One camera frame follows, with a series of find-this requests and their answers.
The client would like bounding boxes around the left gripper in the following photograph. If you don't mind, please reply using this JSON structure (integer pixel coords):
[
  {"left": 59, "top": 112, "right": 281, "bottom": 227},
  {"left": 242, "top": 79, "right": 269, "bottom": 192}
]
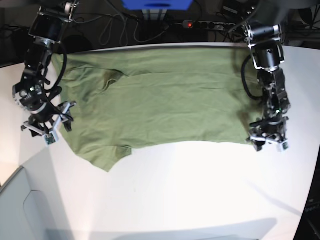
[{"left": 246, "top": 116, "right": 289, "bottom": 152}]

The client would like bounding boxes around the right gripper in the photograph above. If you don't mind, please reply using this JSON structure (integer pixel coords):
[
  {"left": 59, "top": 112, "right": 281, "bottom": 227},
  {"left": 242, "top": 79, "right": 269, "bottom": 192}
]
[{"left": 20, "top": 101, "right": 77, "bottom": 139}]

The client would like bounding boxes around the green T-shirt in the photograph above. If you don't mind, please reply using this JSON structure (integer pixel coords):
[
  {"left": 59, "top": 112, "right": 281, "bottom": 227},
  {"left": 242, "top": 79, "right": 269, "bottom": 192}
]
[{"left": 60, "top": 47, "right": 262, "bottom": 171}]

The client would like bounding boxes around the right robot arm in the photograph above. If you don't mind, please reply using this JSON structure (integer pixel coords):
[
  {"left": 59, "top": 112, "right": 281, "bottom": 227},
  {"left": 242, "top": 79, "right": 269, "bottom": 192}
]
[{"left": 12, "top": 0, "right": 79, "bottom": 146}]

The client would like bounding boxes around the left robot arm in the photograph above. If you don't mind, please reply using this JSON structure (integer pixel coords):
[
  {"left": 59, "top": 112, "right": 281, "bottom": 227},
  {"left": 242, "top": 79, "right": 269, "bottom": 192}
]
[{"left": 241, "top": 21, "right": 291, "bottom": 152}]

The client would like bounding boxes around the grey cabinet corner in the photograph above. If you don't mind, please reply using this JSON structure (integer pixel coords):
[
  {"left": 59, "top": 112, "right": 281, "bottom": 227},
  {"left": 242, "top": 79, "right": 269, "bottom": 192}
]
[{"left": 0, "top": 167, "right": 50, "bottom": 240}]

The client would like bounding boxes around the black power strip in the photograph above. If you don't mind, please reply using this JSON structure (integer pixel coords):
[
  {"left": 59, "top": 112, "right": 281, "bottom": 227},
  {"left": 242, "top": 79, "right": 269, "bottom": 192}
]
[{"left": 182, "top": 20, "right": 235, "bottom": 32}]

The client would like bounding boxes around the blue box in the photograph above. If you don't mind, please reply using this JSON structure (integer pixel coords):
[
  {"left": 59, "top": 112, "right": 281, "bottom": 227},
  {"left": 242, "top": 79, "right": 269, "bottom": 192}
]
[{"left": 122, "top": 0, "right": 193, "bottom": 11}]

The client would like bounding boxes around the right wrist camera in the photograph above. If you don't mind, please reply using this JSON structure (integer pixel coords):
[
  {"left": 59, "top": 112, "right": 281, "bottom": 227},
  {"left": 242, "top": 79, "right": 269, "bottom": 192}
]
[{"left": 43, "top": 133, "right": 59, "bottom": 146}]

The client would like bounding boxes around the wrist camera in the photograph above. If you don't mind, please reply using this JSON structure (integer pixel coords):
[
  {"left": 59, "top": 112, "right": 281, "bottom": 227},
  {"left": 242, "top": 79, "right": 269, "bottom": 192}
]
[
  {"left": 43, "top": 133, "right": 59, "bottom": 146},
  {"left": 276, "top": 139, "right": 290, "bottom": 152}
]

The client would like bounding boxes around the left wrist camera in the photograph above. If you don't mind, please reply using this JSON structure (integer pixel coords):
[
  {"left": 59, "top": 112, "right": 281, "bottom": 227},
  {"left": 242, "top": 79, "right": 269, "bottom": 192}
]
[{"left": 276, "top": 139, "right": 290, "bottom": 152}]

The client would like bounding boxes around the grey looped cable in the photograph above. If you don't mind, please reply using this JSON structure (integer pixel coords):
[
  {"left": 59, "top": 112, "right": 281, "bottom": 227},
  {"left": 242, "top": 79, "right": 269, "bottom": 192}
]
[{"left": 99, "top": 12, "right": 173, "bottom": 46}]

